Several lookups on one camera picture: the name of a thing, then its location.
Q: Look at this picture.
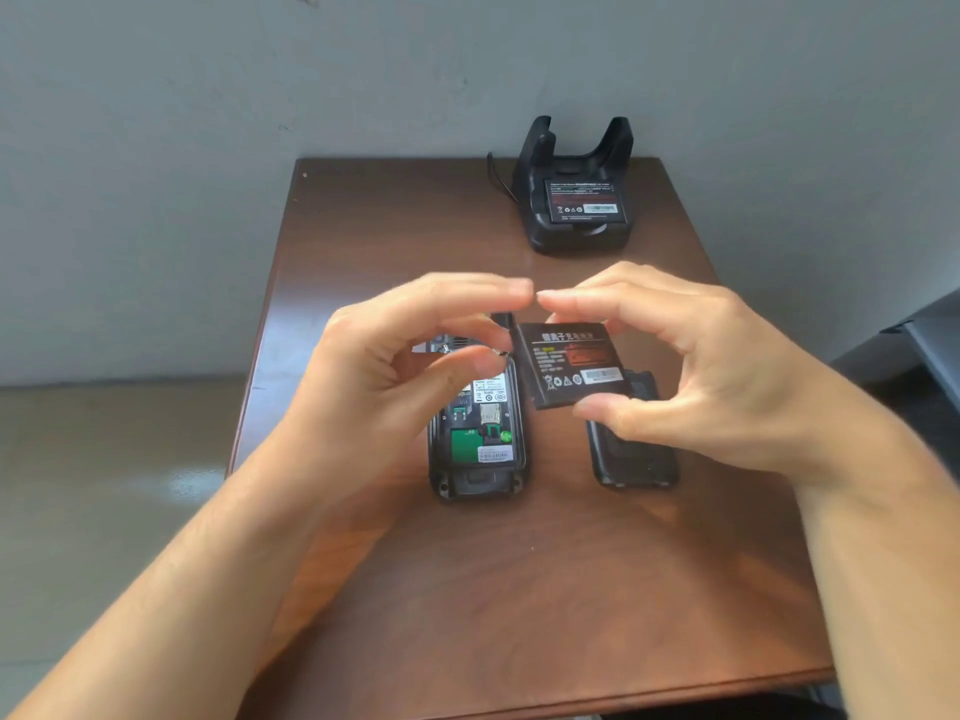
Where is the person's right hand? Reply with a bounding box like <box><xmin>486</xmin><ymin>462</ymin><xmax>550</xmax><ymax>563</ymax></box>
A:
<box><xmin>536</xmin><ymin>260</ymin><xmax>912</xmax><ymax>493</ymax></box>

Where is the person's left hand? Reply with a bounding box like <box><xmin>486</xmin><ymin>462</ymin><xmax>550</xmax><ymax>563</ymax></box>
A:
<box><xmin>273</xmin><ymin>273</ymin><xmax>536</xmax><ymax>512</ymax></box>

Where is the black rectangular battery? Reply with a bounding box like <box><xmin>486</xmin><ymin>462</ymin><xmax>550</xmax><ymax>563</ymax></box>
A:
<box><xmin>512</xmin><ymin>319</ymin><xmax>636</xmax><ymax>412</ymax></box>

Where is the person's right forearm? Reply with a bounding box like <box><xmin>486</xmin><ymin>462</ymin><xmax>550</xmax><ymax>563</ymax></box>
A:
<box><xmin>787</xmin><ymin>438</ymin><xmax>960</xmax><ymax>720</ymax></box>

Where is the person's left forearm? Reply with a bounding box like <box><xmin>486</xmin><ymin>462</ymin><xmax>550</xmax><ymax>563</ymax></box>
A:
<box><xmin>0</xmin><ymin>434</ymin><xmax>376</xmax><ymax>720</ymax></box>

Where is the black battery cover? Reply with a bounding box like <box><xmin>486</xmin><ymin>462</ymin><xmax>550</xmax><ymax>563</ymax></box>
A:
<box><xmin>585</xmin><ymin>370</ymin><xmax>682</xmax><ymax>490</ymax></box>

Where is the black charging cradle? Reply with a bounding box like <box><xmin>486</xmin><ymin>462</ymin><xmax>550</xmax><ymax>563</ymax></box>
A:
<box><xmin>511</xmin><ymin>115</ymin><xmax>636</xmax><ymax>256</ymax></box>

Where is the black handheld device, open back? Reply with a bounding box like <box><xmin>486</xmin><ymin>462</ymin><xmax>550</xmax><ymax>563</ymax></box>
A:
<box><xmin>411</xmin><ymin>313</ymin><xmax>529</xmax><ymax>504</ymax></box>

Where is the black battery with white label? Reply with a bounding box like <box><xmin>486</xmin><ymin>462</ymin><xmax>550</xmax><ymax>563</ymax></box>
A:
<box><xmin>543</xmin><ymin>176</ymin><xmax>630</xmax><ymax>226</ymax></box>

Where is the dark grey chair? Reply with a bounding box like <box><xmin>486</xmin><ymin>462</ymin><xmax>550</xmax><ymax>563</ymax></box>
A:
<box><xmin>828</xmin><ymin>287</ymin><xmax>960</xmax><ymax>451</ymax></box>

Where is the black cradle cable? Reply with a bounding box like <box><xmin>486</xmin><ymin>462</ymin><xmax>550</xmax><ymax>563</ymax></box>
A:
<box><xmin>486</xmin><ymin>151</ymin><xmax>520</xmax><ymax>212</ymax></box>

